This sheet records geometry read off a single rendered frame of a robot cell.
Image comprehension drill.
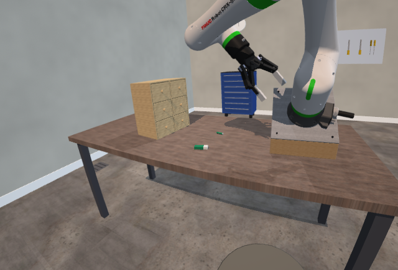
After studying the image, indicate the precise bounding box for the light wooden chest of drawers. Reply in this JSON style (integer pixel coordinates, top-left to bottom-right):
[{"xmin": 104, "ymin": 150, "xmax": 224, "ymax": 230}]
[{"xmin": 130, "ymin": 78, "xmax": 187, "ymax": 140}]

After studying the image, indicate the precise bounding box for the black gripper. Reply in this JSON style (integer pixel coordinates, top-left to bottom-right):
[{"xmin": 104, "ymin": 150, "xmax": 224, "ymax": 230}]
[{"xmin": 236, "ymin": 47, "xmax": 287, "ymax": 102}]

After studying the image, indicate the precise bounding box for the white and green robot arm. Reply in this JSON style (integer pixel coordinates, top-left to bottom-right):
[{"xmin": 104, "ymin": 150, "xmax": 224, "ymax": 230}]
[{"xmin": 184, "ymin": 0, "xmax": 354, "ymax": 128}]

